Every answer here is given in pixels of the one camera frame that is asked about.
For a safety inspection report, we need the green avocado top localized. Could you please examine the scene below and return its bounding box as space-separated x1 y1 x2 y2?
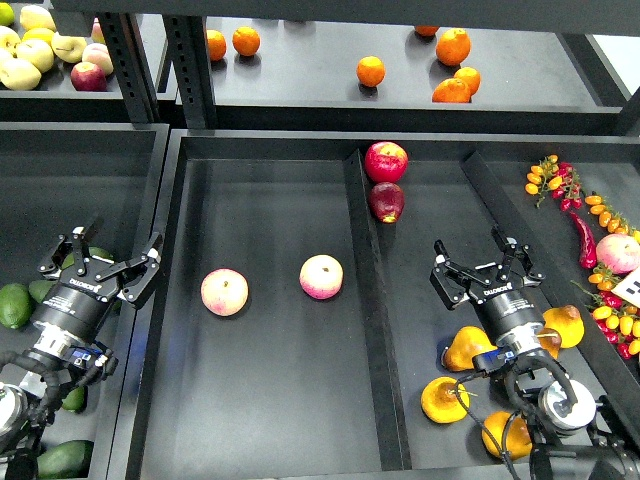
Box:
61 246 114 270

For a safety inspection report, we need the black divider right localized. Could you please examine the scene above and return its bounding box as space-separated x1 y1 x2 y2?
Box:
462 152 639 400

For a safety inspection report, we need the black left tray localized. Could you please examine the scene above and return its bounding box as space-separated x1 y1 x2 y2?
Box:
1 122 169 479

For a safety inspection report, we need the pink apple centre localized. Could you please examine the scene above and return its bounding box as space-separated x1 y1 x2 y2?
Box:
299 254 343 300

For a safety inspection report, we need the white label card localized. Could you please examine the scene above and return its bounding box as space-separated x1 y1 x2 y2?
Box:
612 268 640 307

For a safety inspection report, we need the yellow apple with stem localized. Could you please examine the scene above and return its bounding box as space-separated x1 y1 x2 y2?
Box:
51 32 87 64

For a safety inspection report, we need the bright red apple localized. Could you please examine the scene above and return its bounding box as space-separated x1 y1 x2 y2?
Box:
364 141 409 183

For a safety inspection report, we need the yellow pear brown top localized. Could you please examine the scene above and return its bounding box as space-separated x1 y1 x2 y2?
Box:
543 305 585 349

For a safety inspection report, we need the yellow pear left of pile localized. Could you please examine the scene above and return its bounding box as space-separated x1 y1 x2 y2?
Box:
441 326 496 372

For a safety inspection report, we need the yellow pear with stem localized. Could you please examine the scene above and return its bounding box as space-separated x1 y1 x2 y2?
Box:
420 376 470 424

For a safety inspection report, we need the yellow apple front left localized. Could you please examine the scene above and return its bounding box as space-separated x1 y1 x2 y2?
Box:
0 58 42 91

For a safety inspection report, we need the yellow lemon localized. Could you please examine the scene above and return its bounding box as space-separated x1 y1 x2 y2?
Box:
22 27 55 45

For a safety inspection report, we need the pale pink peach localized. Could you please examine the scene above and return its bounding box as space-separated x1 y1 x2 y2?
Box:
82 43 114 76

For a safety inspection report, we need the red chili pepper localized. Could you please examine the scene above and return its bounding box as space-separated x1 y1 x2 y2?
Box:
569 211 598 269

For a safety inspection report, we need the dark red apple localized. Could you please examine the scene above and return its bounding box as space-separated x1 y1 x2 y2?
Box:
368 182 405 224

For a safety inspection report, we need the dark green avocado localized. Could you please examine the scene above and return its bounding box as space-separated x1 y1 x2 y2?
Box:
62 386 88 414

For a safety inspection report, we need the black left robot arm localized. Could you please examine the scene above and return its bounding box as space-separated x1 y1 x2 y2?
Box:
1 218 163 479

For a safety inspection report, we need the pink apple right bin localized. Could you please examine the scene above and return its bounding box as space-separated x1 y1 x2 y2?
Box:
596 234 639 274

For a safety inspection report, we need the black tray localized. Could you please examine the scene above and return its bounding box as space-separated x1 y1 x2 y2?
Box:
123 131 639 479
1 122 169 479

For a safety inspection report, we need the large orange right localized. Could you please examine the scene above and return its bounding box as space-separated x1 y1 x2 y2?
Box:
435 28 472 66

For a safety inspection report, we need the cherry tomato bunch bottom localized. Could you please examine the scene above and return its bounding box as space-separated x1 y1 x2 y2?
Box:
572 263 639 360

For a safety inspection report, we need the yellow apple middle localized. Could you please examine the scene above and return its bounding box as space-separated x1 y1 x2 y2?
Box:
16 39 54 73

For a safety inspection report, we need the cherry tomato bunch top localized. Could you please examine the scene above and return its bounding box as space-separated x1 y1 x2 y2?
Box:
525 154 583 211

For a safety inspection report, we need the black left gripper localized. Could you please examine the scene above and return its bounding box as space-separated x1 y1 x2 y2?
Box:
37 215 163 308

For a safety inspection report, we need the black shelf post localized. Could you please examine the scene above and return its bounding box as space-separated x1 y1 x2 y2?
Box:
162 15 218 130

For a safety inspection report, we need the orange behind front right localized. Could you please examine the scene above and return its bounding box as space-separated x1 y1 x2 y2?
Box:
454 67 481 96

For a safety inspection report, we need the yellow pear bottom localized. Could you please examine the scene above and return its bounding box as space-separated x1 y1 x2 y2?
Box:
481 410 532 460

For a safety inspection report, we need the dark avocado middle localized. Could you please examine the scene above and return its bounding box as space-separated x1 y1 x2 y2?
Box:
28 280 55 304

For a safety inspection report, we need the green avocado far left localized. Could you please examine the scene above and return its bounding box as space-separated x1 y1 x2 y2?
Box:
0 283 33 329

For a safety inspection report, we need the cherry tomato bunch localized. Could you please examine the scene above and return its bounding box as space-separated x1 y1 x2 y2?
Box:
572 263 639 360
525 154 583 211

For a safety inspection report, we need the black divider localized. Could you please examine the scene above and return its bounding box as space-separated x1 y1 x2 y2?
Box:
462 152 639 400
343 150 412 471

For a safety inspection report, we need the black divider left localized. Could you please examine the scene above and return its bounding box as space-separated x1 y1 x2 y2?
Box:
343 150 412 471

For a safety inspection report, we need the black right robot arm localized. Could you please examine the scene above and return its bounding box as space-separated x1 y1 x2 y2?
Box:
430 227 639 479

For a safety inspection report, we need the pink apple left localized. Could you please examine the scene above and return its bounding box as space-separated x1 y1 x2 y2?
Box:
200 268 249 317

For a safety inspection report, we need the pink apple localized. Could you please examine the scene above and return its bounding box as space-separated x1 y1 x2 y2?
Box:
200 268 249 317
299 254 343 300

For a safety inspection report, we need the red apple upper shelf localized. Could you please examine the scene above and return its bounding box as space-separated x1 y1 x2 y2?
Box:
70 61 107 92

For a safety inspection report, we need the black centre tray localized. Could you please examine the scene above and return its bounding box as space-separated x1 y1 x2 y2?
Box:
123 131 639 479

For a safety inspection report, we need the orange cherry tomato string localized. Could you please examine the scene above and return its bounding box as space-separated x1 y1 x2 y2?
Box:
584 193 640 241

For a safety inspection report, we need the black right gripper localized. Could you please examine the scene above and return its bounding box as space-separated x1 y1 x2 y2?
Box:
430 224 546 310

